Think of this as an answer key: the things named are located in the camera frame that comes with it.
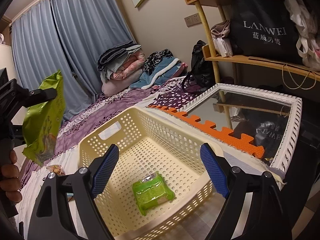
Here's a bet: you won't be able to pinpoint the clear bag of biscuits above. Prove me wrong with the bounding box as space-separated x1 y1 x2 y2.
46 165 66 176

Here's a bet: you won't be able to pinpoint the large green snack bag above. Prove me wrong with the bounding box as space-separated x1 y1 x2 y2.
22 70 66 166

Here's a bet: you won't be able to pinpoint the small green snack pack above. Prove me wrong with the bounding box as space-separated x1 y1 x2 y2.
132 171 175 216

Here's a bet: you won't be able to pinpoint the person's left hand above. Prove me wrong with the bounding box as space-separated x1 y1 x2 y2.
1 150 22 203

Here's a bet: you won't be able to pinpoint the white wardrobe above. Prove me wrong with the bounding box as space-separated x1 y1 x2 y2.
0 44 27 171

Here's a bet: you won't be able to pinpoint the cream perforated plastic basket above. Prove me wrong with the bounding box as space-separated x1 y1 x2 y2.
78 107 215 239

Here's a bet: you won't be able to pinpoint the blue grey curtain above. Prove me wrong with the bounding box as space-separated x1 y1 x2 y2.
12 0 133 120

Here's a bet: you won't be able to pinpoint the orange foam puzzle mat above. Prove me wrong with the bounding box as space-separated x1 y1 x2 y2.
148 105 265 159

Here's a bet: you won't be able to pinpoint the folded quilts pile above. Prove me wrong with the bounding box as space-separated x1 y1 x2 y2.
97 41 146 97

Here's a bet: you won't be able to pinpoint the white framed mirror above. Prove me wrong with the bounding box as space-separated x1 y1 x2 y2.
180 83 302 177

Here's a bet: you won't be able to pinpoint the purple floral bedsheet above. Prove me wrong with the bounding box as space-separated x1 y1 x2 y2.
21 76 201 185

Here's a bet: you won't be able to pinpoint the leopard print cloth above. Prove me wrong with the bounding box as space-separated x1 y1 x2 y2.
143 49 173 75

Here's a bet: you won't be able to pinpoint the blue teal blanket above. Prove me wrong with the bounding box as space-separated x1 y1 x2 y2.
129 57 188 89

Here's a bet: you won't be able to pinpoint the black backpack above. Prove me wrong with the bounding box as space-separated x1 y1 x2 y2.
181 40 216 94

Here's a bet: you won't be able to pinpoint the white plastic bags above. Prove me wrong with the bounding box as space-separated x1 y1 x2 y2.
284 0 319 72

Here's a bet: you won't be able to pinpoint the pink folded clothes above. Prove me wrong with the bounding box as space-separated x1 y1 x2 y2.
210 20 233 57

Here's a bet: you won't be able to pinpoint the black LANWEI shopping bag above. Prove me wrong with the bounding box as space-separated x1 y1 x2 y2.
228 0 302 64

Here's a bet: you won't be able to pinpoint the wooden shelf unit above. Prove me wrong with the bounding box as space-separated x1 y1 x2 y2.
185 0 319 90

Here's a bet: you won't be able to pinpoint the wall power socket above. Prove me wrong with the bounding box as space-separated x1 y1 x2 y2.
184 13 202 27

